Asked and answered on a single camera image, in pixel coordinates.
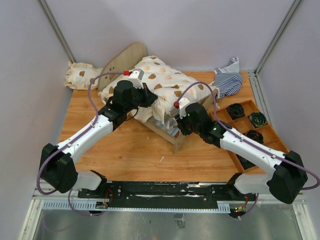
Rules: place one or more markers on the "wooden compartment tray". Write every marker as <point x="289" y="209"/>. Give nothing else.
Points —
<point x="243" y="125"/>

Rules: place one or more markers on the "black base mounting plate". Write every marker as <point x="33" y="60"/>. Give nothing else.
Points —
<point x="163" y="194"/>

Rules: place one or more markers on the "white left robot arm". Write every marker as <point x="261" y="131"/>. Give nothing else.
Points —
<point x="57" y="162"/>

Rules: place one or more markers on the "left aluminium frame post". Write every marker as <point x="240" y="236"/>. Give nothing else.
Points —
<point x="56" y="29"/>

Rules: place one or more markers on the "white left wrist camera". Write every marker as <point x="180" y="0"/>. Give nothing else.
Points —
<point x="136" y="78"/>

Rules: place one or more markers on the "small bear print pillow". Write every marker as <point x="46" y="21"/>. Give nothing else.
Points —
<point x="80" y="75"/>

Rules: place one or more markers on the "wooden striped pet bed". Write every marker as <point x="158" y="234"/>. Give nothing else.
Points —
<point x="126" y="60"/>

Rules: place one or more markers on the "black orange rolled fabric item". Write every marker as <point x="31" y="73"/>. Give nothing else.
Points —
<point x="255" y="135"/>

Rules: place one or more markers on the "grey slotted cable duct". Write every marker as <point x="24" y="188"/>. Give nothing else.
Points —
<point x="96" y="206"/>

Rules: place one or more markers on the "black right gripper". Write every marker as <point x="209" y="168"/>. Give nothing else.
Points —
<point x="180" y="122"/>

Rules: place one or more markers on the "large bear print cushion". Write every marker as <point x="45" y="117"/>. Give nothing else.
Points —
<point x="164" y="81"/>

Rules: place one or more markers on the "dark rolled fabric item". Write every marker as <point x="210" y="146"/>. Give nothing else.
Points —
<point x="245" y="163"/>

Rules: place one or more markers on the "blue yellow rolled fabric item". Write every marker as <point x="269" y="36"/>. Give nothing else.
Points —
<point x="257" y="119"/>

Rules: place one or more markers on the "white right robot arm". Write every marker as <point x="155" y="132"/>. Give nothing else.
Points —
<point x="284" y="174"/>

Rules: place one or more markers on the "blue striped cloth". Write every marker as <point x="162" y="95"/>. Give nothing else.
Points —
<point x="228" y="79"/>

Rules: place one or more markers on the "aluminium frame post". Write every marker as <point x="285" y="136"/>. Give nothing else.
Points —
<point x="293" y="9"/>
<point x="56" y="29"/>

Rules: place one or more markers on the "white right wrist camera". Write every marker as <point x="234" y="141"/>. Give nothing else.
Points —
<point x="183" y="102"/>

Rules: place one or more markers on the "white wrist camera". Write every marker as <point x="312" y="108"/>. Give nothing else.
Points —
<point x="136" y="78"/>
<point x="183" y="102"/>

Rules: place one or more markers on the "right aluminium frame post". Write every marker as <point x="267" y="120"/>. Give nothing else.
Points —
<point x="293" y="9"/>

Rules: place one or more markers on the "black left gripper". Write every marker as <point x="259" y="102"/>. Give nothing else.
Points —
<point x="149" y="96"/>

